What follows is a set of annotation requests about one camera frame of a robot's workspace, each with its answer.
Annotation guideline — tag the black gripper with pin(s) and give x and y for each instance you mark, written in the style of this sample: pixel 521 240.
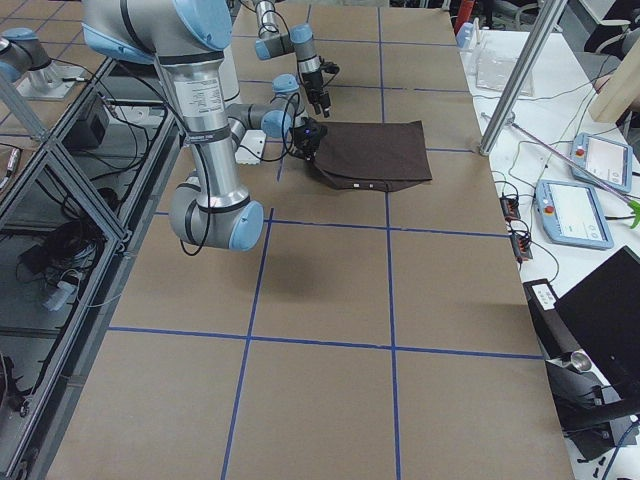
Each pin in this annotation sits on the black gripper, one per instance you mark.
pixel 312 85
pixel 303 141

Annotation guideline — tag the dark brown t-shirt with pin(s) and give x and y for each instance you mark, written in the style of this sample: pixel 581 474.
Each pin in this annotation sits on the dark brown t-shirt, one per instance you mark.
pixel 385 157

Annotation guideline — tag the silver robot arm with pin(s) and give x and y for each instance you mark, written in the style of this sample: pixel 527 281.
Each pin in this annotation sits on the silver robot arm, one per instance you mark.
pixel 275 38
pixel 186 42

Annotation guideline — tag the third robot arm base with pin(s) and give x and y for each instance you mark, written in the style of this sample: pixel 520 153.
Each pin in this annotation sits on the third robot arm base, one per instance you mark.
pixel 25 61

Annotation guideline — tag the red cylinder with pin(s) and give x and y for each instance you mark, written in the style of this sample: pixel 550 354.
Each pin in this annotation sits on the red cylinder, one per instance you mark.
pixel 464 13

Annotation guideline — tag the clear plastic bag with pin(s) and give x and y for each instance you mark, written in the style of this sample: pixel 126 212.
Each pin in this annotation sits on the clear plastic bag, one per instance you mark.
pixel 493 70

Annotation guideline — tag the orange connector board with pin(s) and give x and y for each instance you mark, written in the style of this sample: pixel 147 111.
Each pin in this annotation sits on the orange connector board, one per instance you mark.
pixel 510 208

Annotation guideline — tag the near blue teach pendant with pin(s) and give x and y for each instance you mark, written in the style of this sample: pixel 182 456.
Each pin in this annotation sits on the near blue teach pendant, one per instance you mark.
pixel 571 215

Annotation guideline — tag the blue teach pendant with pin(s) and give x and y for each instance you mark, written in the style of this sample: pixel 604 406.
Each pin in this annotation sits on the blue teach pendant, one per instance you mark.
pixel 571 215
pixel 608 160

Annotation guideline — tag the far blue teach pendant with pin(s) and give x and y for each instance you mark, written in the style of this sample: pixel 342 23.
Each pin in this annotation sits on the far blue teach pendant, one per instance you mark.
pixel 608 160

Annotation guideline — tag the seated person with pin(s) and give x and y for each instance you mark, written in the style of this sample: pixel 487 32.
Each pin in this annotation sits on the seated person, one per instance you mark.
pixel 620 92

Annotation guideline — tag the black box white label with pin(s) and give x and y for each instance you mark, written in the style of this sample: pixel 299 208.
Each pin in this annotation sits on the black box white label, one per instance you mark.
pixel 552 332

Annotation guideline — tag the reacher grabber tool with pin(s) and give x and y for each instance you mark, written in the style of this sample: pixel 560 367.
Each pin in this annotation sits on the reacher grabber tool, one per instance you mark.
pixel 580 173

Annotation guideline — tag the black monitor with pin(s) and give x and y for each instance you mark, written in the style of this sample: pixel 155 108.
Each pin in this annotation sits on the black monitor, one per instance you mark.
pixel 602 314

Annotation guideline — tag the silver metal cup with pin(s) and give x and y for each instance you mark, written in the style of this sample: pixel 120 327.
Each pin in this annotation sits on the silver metal cup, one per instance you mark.
pixel 580 362

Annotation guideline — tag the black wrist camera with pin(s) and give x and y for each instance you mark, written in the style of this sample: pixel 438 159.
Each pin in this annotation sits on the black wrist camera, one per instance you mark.
pixel 330 67

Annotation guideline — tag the aluminium frame post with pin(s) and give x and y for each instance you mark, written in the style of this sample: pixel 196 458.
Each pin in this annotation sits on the aluminium frame post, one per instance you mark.
pixel 534 44

